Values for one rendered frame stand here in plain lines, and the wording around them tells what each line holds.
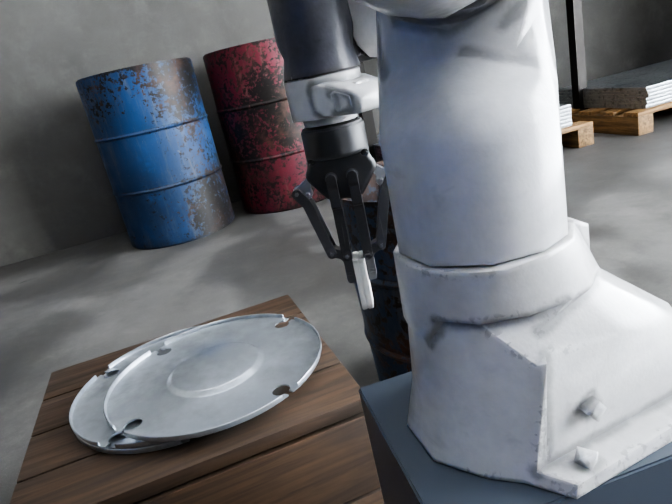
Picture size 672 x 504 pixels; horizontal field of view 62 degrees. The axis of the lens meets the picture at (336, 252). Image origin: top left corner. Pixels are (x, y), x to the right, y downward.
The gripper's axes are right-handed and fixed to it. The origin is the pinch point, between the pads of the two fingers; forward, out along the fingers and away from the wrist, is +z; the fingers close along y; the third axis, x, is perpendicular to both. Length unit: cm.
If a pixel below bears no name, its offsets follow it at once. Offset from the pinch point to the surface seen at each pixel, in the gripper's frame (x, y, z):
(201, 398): 8.7, 21.7, 8.2
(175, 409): 10.2, 24.6, 8.2
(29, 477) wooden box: 16.2, 40.8, 10.3
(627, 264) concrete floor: -86, -70, 44
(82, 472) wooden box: 16.9, 33.9, 10.1
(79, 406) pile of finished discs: 4.4, 40.2, 9.1
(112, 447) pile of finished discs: 14.7, 30.9, 9.0
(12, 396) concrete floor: -70, 112, 45
